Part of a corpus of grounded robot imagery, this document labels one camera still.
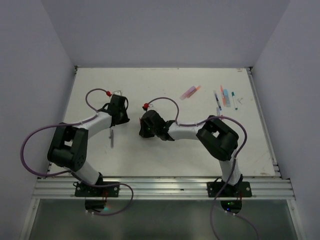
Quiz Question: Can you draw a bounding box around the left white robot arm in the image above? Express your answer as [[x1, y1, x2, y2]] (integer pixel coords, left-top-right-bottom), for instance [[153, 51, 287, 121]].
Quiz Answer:
[[47, 94, 130, 197]]

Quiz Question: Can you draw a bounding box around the grey marker pen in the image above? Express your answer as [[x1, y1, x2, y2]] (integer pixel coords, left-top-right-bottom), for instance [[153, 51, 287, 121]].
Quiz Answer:
[[109, 128, 114, 139]]

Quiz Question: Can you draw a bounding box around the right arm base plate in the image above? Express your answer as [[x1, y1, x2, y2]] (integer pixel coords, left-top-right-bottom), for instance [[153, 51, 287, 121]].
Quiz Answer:
[[206, 181, 253, 198]]

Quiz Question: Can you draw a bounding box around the purple highlighter pen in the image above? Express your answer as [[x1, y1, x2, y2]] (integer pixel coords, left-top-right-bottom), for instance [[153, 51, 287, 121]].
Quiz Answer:
[[110, 130, 114, 149]]

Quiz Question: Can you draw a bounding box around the light blue highlighter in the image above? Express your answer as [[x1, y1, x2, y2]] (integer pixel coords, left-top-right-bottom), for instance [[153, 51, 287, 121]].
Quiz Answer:
[[223, 89, 231, 108]]

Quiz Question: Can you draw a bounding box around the aluminium rail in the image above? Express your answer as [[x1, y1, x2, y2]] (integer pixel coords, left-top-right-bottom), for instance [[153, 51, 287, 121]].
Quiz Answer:
[[32, 176, 296, 200]]

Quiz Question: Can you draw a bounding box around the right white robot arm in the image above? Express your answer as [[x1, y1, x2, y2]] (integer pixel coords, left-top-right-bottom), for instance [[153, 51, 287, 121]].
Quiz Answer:
[[139, 110, 248, 197]]

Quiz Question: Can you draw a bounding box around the pink highlighter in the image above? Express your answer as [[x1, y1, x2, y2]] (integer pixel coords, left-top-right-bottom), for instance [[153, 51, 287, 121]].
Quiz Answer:
[[180, 86, 196, 100]]

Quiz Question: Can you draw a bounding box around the pink capped marker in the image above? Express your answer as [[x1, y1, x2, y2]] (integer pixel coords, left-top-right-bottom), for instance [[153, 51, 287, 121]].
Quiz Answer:
[[216, 107, 222, 116]]

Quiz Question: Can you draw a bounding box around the green capped marker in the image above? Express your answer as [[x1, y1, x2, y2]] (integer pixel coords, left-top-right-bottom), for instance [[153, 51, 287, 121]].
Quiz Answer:
[[231, 91, 238, 110]]

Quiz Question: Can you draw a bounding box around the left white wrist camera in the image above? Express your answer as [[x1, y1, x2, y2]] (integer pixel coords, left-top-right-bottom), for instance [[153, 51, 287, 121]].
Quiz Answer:
[[112, 90, 123, 96]]

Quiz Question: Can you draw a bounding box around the blue pen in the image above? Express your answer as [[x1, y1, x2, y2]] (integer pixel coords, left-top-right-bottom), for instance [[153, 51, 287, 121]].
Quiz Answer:
[[213, 90, 222, 111]]

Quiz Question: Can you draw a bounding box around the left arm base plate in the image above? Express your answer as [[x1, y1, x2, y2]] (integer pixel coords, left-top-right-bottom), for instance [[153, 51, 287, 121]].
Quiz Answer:
[[73, 182, 120, 198]]

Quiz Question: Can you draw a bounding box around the orange pen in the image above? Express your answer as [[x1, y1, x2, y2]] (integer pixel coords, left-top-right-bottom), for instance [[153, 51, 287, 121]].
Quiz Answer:
[[220, 85, 226, 106]]

